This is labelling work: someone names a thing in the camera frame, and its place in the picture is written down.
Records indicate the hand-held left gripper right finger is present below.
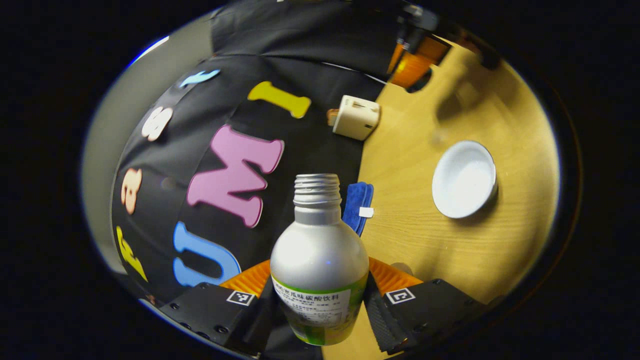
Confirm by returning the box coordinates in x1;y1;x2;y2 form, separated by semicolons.
364;257;493;355

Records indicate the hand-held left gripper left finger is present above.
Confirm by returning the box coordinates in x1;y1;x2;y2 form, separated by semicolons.
160;259;301;358

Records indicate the dark teal teacup lid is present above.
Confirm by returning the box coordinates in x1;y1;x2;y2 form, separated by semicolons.
406;67;433;94

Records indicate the silver green-label water bottle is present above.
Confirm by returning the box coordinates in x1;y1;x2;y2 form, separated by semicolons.
270;173;371;347

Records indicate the white teacup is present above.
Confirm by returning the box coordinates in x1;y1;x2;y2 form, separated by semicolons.
432;140;499;220

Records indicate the cream white toaster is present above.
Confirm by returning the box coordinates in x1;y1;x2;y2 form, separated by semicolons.
332;95;381;142

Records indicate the black backdrop cloth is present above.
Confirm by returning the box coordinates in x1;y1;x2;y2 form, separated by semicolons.
111;0;416;307

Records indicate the folded blue towel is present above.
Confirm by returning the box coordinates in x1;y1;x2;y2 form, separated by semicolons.
341;182;375;237

